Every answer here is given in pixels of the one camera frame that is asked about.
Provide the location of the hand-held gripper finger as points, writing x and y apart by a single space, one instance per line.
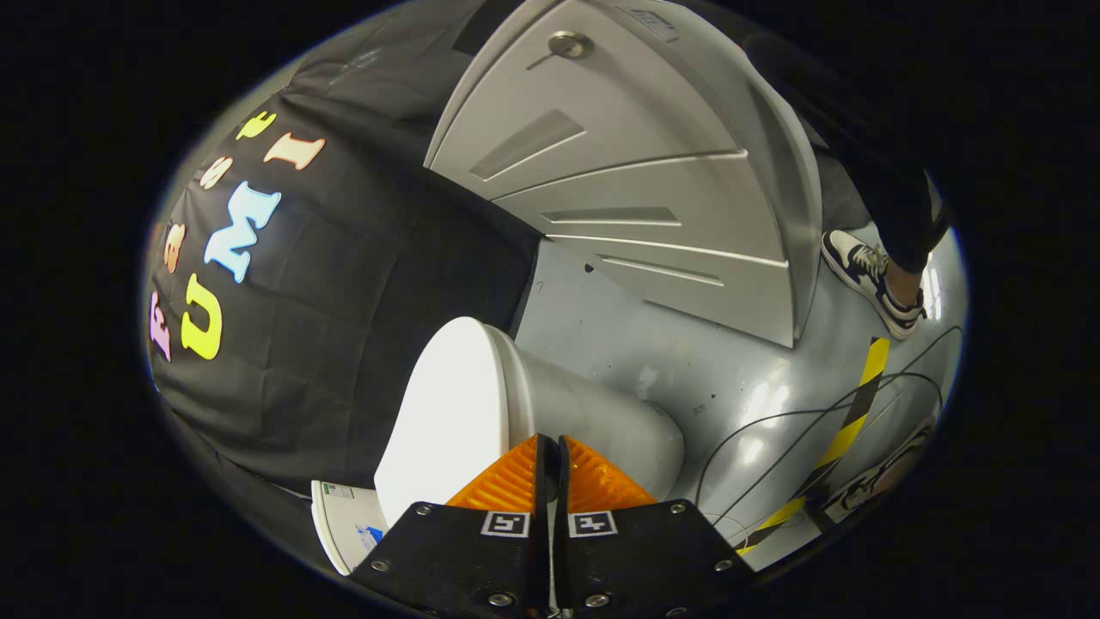
561 481
542 481

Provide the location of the white toilet lid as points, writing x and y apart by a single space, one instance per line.
447 413

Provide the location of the white toilet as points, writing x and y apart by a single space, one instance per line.
593 421

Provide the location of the black backdrop cloth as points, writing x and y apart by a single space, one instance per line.
344 327

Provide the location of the yellow black floor tape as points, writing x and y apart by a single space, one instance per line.
846 430

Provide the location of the black white sneaker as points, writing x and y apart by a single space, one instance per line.
868 271
876 481

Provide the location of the white cabinet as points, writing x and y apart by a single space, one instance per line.
619 129

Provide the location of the person's leg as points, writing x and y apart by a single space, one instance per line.
898 206

